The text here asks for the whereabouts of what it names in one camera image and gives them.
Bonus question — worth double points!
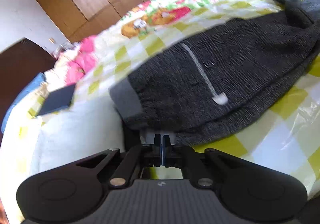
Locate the clutter pile by headboard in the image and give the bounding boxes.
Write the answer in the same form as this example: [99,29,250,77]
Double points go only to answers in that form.
[51,41,73,60]

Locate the dark grey plaid pants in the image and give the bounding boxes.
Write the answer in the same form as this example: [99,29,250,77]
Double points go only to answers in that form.
[109,0,319,145]

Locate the dark wooden headboard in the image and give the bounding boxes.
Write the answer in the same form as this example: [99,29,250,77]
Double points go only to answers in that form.
[0,37,57,137]

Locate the dark blue notebook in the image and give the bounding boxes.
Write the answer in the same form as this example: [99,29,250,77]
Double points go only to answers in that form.
[37,84,76,116]

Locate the checkered floral bed quilt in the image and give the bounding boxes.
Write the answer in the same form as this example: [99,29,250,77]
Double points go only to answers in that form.
[1,0,319,223]

